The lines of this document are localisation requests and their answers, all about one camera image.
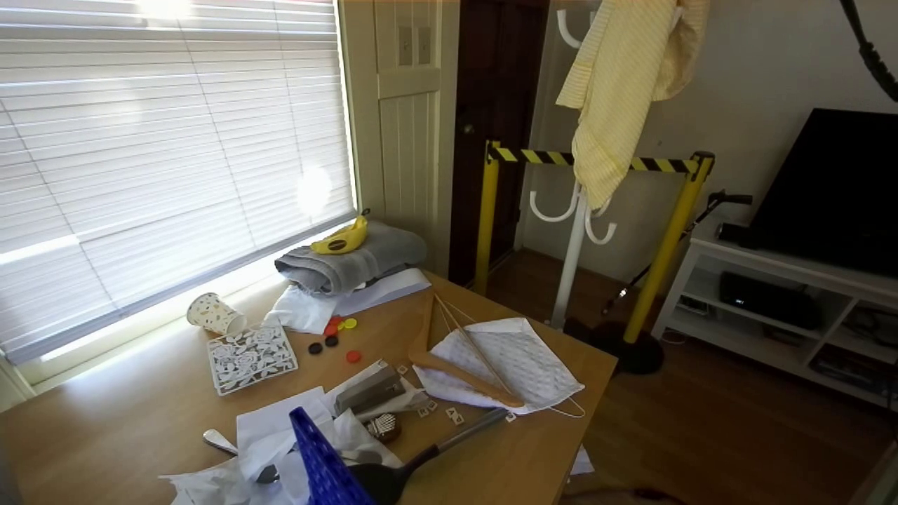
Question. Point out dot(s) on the yellow striped towel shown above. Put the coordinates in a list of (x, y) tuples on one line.
[(636, 51)]

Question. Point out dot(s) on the folded grey towel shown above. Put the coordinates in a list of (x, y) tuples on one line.
[(383, 253)]

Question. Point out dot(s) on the white coat stand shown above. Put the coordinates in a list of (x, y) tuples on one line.
[(577, 212)]

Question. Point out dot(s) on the yellow banana toy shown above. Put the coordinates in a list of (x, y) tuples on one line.
[(347, 240)]

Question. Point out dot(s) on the white patterned cloth bag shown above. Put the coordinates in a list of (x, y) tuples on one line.
[(526, 367)]

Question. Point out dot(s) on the yellow round token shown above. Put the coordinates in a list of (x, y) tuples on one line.
[(349, 325)]

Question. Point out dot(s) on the red round token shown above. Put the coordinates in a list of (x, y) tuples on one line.
[(355, 358)]

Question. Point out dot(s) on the silver stapler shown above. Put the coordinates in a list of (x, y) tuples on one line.
[(375, 392)]

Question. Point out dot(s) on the dark wooden door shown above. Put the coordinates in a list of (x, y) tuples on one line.
[(497, 73)]

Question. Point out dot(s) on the white patterned tray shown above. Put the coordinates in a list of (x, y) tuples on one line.
[(251, 358)]

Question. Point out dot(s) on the white patterned cup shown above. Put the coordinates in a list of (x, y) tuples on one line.
[(213, 316)]

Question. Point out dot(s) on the white crumpled paper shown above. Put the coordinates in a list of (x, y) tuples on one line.
[(267, 468)]

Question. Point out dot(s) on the window blinds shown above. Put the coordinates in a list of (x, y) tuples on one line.
[(153, 145)]

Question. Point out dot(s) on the black device on shelf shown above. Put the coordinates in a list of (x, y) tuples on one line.
[(769, 301)]

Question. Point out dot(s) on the black television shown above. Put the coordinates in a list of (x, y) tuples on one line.
[(838, 195)]

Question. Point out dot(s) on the white tv cabinet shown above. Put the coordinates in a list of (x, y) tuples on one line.
[(824, 325)]

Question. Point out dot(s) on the black spatula with metal handle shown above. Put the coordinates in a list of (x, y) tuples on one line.
[(384, 484)]

